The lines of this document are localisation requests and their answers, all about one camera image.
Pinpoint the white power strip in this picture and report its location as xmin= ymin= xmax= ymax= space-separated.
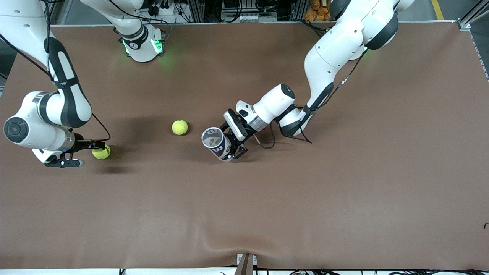
xmin=147 ymin=0 xmax=177 ymax=18
xmin=239 ymin=13 xmax=278 ymax=23

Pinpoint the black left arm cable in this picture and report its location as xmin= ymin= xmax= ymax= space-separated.
xmin=254 ymin=48 xmax=369 ymax=150

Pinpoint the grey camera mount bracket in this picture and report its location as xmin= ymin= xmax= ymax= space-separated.
xmin=236 ymin=253 xmax=257 ymax=275

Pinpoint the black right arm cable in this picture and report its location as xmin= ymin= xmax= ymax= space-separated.
xmin=0 ymin=0 xmax=112 ymax=142

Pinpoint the silver blue tennis ball can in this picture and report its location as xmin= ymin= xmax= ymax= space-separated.
xmin=201 ymin=127 xmax=232 ymax=162

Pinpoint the aluminium frame post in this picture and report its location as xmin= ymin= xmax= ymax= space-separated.
xmin=187 ymin=0 xmax=205 ymax=23

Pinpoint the brown table mat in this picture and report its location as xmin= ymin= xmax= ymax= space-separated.
xmin=0 ymin=21 xmax=489 ymax=270

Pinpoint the aluminium frame profile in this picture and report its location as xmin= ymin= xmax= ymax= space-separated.
xmin=49 ymin=0 xmax=63 ymax=25
xmin=457 ymin=0 xmax=489 ymax=32

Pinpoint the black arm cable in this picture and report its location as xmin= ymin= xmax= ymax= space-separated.
xmin=254 ymin=48 xmax=369 ymax=150
xmin=0 ymin=0 xmax=112 ymax=142

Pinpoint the orange objects pile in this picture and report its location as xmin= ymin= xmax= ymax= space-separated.
xmin=304 ymin=0 xmax=334 ymax=22

